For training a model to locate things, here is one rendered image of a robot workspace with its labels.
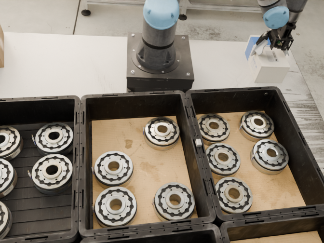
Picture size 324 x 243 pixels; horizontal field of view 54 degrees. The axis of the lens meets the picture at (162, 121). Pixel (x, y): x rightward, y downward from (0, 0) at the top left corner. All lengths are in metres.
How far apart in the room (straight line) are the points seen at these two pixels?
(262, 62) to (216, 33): 1.51
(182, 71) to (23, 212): 0.71
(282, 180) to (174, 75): 0.52
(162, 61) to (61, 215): 0.63
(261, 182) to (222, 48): 0.75
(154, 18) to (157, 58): 0.16
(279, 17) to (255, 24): 1.98
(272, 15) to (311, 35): 2.11
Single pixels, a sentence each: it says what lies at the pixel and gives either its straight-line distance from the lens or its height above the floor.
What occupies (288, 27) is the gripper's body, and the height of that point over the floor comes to 0.95.
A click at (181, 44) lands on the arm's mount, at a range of 1.31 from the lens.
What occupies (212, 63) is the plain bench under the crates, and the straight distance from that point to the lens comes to 1.41.
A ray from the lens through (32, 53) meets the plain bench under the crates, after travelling 1.44.
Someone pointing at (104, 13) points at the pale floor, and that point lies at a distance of 2.90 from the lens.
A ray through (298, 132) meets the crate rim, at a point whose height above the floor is 0.92.
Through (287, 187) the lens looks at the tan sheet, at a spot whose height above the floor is 0.83.
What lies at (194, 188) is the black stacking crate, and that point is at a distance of 0.85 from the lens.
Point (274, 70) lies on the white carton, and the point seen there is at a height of 0.77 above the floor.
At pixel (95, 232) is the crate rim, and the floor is 0.93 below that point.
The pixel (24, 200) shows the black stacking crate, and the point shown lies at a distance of 0.89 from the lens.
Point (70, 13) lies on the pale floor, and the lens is 2.93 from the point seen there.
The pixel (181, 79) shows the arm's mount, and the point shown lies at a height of 0.80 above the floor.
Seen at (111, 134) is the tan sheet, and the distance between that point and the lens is 0.95.
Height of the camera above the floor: 1.60
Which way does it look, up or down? 52 degrees down
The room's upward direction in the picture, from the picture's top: 8 degrees clockwise
